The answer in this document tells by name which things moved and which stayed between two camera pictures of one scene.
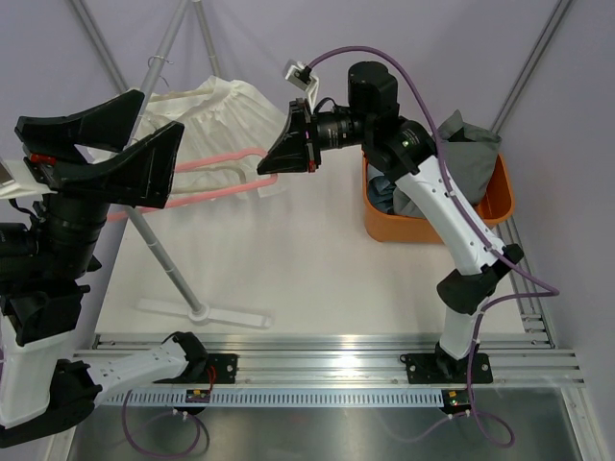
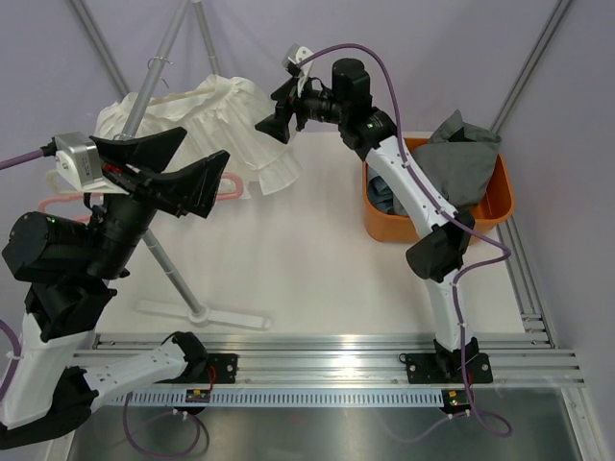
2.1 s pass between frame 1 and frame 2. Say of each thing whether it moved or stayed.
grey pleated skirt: stayed
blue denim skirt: stayed
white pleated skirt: stayed
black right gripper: moved
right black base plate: stayed
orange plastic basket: stayed
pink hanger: moved
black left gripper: moved
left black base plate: stayed
